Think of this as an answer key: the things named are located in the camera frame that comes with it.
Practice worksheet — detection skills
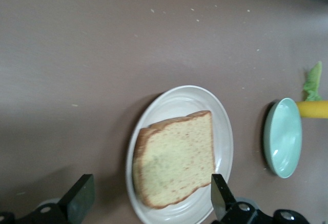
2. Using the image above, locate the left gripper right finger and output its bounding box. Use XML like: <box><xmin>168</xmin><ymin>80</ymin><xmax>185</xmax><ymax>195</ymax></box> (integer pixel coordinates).
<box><xmin>211</xmin><ymin>173</ymin><xmax>259</xmax><ymax>224</ymax></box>

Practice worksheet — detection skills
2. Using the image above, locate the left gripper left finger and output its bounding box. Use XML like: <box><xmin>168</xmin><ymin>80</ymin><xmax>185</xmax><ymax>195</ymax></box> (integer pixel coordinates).
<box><xmin>15</xmin><ymin>174</ymin><xmax>95</xmax><ymax>224</ymax></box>

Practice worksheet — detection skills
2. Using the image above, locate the brown bread slice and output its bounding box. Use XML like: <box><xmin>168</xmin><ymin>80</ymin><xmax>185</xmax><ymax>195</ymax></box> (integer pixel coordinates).
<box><xmin>132</xmin><ymin>110</ymin><xmax>216</xmax><ymax>210</ymax></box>

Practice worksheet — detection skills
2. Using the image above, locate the pale green plate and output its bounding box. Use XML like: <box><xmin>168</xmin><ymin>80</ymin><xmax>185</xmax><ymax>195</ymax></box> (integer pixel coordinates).
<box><xmin>263</xmin><ymin>97</ymin><xmax>303</xmax><ymax>179</ymax></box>

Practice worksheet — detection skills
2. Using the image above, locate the beige plate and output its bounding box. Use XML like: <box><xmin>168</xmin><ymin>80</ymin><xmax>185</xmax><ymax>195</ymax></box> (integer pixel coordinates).
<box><xmin>125</xmin><ymin>85</ymin><xmax>234</xmax><ymax>224</ymax></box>

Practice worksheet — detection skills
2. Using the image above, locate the green lettuce leaf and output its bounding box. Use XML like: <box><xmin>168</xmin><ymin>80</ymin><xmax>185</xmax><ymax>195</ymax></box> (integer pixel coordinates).
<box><xmin>302</xmin><ymin>60</ymin><xmax>323</xmax><ymax>102</ymax></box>

